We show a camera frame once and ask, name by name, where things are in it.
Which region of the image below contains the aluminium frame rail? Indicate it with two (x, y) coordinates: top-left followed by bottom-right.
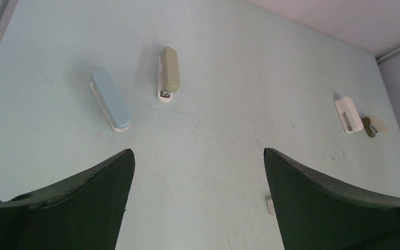
(375, 42), (400, 64)

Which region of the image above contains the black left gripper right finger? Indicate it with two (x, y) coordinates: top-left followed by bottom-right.
(264, 148), (400, 249)

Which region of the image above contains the light blue white stapler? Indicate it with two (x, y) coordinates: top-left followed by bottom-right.
(90, 68), (131, 132)

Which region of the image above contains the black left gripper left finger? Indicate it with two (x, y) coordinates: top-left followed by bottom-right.
(0, 149), (135, 249)

